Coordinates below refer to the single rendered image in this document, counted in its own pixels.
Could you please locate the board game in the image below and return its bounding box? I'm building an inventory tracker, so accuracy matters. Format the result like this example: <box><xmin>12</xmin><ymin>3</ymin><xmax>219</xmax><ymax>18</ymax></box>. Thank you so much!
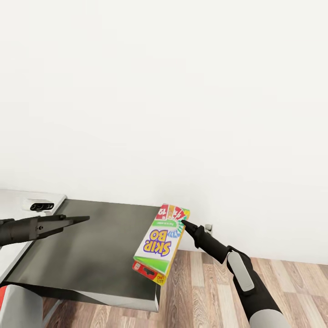
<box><xmin>133</xmin><ymin>203</ymin><xmax>190</xmax><ymax>286</ymax></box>

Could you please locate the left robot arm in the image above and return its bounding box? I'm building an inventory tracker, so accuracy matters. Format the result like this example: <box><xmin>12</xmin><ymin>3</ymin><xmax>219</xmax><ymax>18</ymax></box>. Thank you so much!
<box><xmin>0</xmin><ymin>199</ymin><xmax>90</xmax><ymax>247</ymax></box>

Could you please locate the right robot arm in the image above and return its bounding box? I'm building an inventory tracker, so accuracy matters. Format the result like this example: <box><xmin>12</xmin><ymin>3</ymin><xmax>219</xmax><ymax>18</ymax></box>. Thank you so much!
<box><xmin>181</xmin><ymin>220</ymin><xmax>292</xmax><ymax>328</ymax></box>

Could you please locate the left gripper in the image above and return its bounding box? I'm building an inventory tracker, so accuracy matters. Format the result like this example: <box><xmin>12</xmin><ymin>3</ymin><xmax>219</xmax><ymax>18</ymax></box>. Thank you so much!
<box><xmin>11</xmin><ymin>214</ymin><xmax>90</xmax><ymax>243</ymax></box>

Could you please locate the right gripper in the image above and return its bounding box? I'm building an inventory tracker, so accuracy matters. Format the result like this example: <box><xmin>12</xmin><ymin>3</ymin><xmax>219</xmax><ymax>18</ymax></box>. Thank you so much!
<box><xmin>181</xmin><ymin>220</ymin><xmax>218</xmax><ymax>256</ymax></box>

